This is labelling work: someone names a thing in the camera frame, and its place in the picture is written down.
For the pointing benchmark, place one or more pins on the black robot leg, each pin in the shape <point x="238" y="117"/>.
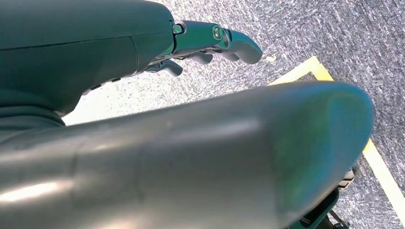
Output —
<point x="316" y="211"/>

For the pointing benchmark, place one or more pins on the grey robot body shell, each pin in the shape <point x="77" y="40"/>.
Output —
<point x="189" y="158"/>

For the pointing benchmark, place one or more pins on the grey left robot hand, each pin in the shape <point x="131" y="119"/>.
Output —
<point x="79" y="41"/>

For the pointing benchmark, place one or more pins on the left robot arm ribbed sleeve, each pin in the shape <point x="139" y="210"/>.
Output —
<point x="25" y="110"/>

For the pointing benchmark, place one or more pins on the small pale floor scrap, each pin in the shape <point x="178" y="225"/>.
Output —
<point x="270" y="58"/>

